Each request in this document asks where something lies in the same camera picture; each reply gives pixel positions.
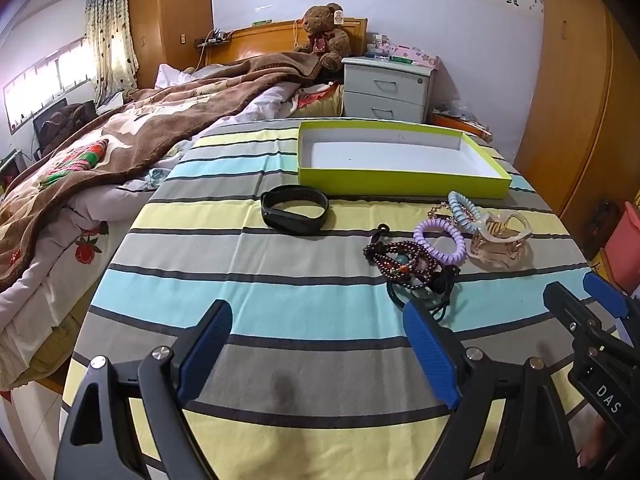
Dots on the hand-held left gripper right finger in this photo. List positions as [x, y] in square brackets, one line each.
[432, 355]

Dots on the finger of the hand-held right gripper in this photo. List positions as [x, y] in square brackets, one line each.
[567, 307]
[602, 292]

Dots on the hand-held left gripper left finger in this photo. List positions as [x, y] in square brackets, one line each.
[205, 355]

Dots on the clear hair claw clip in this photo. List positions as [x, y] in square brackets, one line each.
[500, 255]

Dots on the rhinestone hair clip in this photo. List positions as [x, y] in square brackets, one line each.
[442, 211]

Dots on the black fitness band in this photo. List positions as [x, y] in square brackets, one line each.
[272, 215]

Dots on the green cardboard box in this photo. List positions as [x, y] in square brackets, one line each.
[400, 180]

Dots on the person's right hand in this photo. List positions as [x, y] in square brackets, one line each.
[594, 442]

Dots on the red plastic bin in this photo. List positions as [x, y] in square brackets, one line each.
[625, 235]

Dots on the striped tablecloth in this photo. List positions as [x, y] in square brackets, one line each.
[250, 285]

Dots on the white floral quilt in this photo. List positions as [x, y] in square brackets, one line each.
[50, 270]

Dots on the wooden wardrobe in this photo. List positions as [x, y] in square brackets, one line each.
[570, 85]

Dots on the orange box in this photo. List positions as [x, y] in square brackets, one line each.
[450, 121]

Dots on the clear plastic bag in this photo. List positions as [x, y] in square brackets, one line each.
[455, 109]

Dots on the brown printed blanket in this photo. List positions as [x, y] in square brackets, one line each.
[150, 130]

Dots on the grey nightstand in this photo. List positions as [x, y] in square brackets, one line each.
[385, 85]

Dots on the yellow pillow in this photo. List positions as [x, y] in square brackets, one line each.
[320, 105]

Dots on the dark chair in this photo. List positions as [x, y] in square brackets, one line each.
[60, 120]

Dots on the pink flowered box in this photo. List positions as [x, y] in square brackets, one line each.
[420, 55]

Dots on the wooden headboard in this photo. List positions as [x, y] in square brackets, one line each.
[260, 42]

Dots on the power strip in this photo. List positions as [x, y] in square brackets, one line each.
[215, 37]

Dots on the window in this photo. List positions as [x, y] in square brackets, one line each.
[50, 75]

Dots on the dotted curtain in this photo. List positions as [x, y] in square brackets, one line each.
[110, 45]

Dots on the tall wooden cabinet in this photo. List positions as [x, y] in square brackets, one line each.
[165, 20]

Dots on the brown teddy bear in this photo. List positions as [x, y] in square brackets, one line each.
[320, 25]

